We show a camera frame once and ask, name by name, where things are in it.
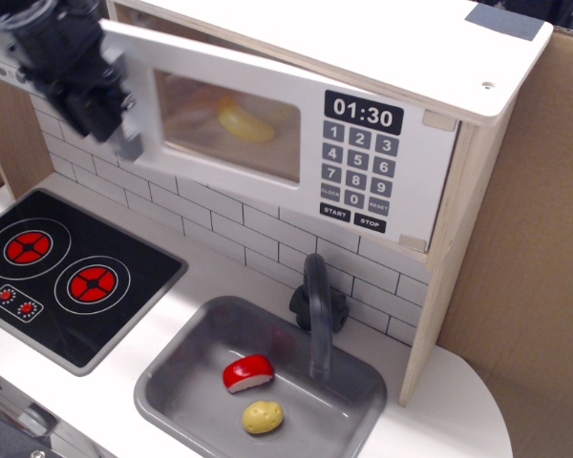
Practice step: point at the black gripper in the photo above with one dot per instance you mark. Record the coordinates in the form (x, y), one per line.
(60, 41)

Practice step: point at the grey microwave door handle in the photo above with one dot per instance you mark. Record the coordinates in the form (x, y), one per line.
(126, 140)

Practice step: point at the white toy microwave door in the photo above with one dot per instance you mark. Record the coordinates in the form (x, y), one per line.
(363, 161)

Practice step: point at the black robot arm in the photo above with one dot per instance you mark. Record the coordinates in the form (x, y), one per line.
(57, 45)

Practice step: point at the white wooden microwave cabinet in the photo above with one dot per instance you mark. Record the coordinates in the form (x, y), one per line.
(423, 52)

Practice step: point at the yellow toy banana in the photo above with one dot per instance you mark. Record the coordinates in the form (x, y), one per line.
(241, 123)

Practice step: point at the black toy stove top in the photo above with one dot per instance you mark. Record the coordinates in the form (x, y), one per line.
(73, 285)

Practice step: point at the grey toy sink basin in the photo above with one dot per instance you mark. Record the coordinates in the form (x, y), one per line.
(182, 391)

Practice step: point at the grey toy faucet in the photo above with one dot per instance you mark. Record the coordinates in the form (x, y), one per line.
(320, 313)

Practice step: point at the red toy cheese wedge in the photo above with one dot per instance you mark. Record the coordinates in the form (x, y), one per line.
(248, 372)

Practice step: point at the yellow toy potato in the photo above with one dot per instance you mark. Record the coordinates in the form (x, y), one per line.
(262, 417)

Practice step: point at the grey tape patch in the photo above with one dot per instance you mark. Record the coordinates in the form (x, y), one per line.
(505, 22)

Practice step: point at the brown cardboard panel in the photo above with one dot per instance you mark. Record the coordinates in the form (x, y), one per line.
(511, 314)

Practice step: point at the silver oven handle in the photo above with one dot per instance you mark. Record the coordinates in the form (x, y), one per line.
(21, 412)

